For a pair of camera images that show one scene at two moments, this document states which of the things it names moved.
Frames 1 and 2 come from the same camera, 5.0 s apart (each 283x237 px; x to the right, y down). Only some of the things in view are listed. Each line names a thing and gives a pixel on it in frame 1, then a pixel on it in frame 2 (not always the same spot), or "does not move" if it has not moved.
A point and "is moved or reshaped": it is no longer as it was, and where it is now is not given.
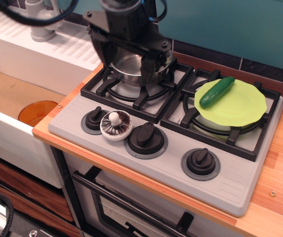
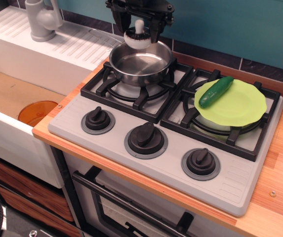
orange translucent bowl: [32, 113] does not move
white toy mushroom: [116, 125] is moved or reshaped
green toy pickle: [216, 91] does not move
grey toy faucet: [36, 8] does not move
